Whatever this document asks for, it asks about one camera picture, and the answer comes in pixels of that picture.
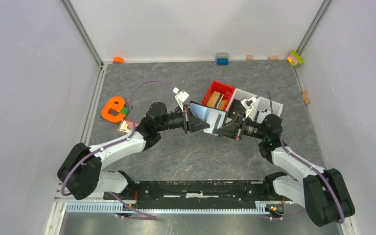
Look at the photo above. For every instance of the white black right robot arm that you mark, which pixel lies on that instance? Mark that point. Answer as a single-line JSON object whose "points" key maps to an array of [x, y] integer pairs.
{"points": [[321, 192]]}

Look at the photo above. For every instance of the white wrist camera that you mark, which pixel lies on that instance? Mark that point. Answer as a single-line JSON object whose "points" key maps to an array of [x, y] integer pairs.
{"points": [[180, 96], [248, 104]]}

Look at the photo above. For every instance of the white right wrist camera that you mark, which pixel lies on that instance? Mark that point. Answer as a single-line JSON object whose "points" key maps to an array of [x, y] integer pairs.
{"points": [[248, 104]]}

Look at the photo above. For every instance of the orange letter toy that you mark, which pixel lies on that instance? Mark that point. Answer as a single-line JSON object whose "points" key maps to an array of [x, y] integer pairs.
{"points": [[112, 110]]}

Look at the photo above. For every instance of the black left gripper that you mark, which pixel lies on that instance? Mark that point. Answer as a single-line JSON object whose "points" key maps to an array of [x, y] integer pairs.
{"points": [[191, 123]]}

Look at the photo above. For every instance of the green pink lego stack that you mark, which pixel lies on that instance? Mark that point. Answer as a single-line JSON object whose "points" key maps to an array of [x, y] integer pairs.
{"points": [[294, 58]]}

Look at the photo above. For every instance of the blue grey lego block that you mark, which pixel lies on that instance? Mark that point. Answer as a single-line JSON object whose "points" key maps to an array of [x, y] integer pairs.
{"points": [[222, 58]]}

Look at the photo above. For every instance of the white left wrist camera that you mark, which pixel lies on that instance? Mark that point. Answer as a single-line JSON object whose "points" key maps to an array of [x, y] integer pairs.
{"points": [[180, 96]]}

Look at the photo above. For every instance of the orange round toy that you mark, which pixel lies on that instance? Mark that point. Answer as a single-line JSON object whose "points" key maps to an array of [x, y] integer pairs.
{"points": [[118, 60]]}

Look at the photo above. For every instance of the curved wooden arch block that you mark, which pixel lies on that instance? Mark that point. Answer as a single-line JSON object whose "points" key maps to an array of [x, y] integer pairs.
{"points": [[305, 98]]}

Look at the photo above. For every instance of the pink wooden block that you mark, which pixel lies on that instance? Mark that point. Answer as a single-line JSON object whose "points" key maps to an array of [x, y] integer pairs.
{"points": [[126, 126]]}

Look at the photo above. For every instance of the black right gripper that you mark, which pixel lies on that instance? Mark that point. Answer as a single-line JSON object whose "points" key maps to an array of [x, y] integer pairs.
{"points": [[233, 130]]}

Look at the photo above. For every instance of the red plastic bin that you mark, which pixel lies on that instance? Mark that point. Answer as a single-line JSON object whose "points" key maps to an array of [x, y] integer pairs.
{"points": [[226, 90]]}

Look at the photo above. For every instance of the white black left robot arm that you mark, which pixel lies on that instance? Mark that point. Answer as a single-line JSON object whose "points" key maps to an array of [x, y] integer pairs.
{"points": [[80, 172]]}

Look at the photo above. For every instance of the green lego brick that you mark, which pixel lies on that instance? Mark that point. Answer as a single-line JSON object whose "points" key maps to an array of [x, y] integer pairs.
{"points": [[125, 111]]}

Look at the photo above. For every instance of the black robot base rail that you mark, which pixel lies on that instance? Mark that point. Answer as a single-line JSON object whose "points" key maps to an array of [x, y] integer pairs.
{"points": [[208, 194]]}

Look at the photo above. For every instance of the stack of gold credit cards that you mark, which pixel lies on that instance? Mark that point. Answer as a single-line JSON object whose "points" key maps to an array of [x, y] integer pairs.
{"points": [[217, 101]]}

